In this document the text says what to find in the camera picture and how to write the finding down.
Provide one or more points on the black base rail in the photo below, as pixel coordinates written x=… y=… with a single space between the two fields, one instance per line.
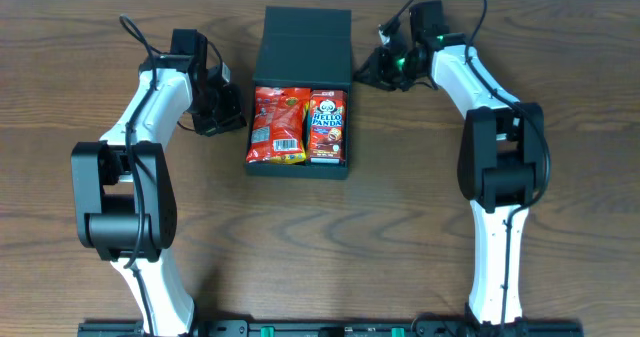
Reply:
x=423 y=328

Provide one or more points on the red snack packet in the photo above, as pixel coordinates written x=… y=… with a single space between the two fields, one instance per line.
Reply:
x=277 y=132

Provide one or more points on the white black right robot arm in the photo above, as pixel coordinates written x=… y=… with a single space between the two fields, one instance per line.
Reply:
x=503 y=163

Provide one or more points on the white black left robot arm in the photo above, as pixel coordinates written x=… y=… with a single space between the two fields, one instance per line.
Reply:
x=124 y=200

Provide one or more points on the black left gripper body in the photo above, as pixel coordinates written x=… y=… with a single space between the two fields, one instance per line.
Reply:
x=219 y=111

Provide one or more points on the red Hello Panda box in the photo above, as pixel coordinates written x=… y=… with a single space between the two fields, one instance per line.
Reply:
x=327 y=115

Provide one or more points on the dark green box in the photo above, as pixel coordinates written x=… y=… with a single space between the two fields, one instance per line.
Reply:
x=306 y=48

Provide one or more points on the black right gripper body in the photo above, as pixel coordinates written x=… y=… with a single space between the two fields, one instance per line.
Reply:
x=395 y=69

